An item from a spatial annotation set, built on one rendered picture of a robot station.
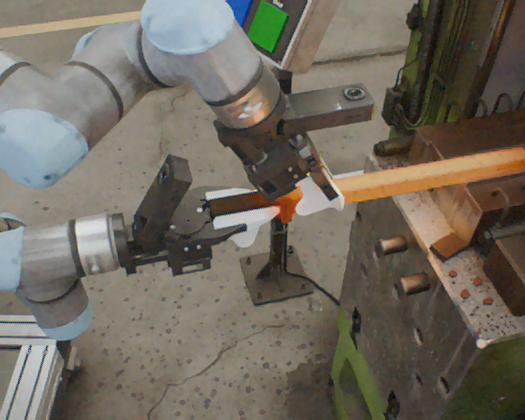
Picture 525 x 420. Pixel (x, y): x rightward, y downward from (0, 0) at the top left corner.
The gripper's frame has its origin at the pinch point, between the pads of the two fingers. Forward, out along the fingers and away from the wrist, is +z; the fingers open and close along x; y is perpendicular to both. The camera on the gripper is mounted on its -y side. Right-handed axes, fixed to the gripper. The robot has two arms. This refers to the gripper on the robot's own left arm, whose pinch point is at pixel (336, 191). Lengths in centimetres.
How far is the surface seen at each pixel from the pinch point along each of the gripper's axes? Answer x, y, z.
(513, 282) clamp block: 17.1, -13.6, 12.4
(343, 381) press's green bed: -9, 28, 78
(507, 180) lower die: 3.1, -21.0, 12.8
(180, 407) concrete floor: -21, 74, 73
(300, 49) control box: -38.5, -5.4, 4.9
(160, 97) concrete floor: -171, 61, 80
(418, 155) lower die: -9.6, -12.9, 13.7
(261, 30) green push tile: -44.1, -1.0, 0.4
